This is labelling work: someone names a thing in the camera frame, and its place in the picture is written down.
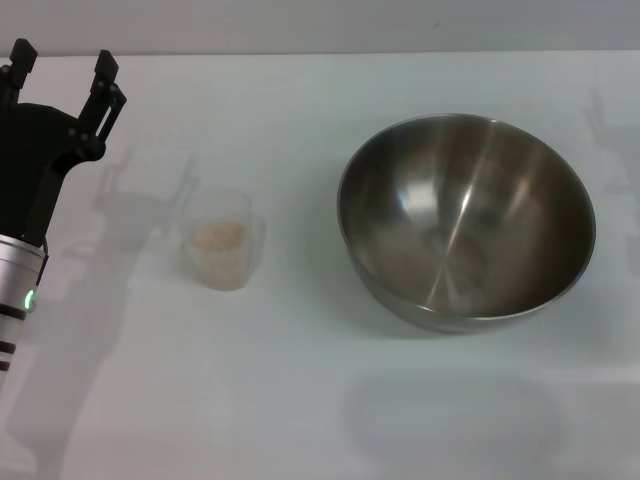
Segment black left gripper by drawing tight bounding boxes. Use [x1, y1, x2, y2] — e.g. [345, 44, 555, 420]
[0, 38, 128, 249]

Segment clear plastic measuring cup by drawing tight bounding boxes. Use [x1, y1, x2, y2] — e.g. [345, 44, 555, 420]
[178, 187, 267, 293]

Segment white rice grains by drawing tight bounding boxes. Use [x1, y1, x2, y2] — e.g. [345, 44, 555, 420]
[191, 222, 248, 289]

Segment stainless steel bowl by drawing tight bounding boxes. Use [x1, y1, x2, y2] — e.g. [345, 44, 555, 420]
[335, 112, 598, 336]

